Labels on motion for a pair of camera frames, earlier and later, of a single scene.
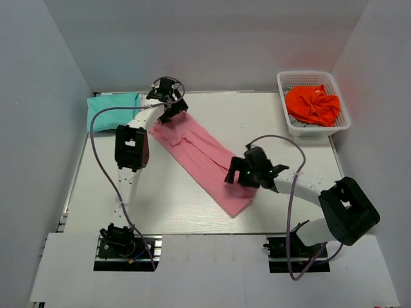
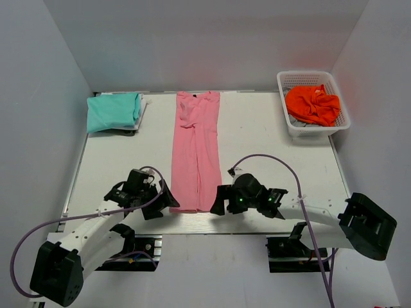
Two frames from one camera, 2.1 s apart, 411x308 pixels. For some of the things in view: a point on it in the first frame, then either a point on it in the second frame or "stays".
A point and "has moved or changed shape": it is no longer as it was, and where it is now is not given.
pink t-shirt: (205, 160) has moved or changed shape
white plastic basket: (293, 78) stays
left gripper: (180, 104) -> (166, 199)
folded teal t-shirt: (110, 118) stays
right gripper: (236, 165) -> (224, 192)
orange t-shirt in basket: (313, 104) stays
